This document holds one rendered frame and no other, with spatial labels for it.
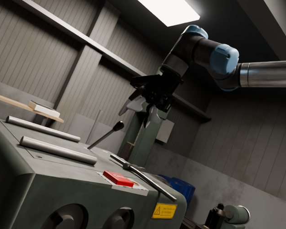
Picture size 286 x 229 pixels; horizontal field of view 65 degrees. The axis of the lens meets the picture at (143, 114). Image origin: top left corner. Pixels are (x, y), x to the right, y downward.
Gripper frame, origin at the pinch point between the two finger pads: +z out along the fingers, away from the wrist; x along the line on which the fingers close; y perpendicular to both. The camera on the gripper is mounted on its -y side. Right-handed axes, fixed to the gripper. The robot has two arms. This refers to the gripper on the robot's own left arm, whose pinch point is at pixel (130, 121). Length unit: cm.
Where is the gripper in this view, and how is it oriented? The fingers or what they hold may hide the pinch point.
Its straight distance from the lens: 73.3
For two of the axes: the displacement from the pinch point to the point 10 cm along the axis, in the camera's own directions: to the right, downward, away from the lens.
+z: -5.6, 8.3, 0.5
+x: 5.2, 3.0, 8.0
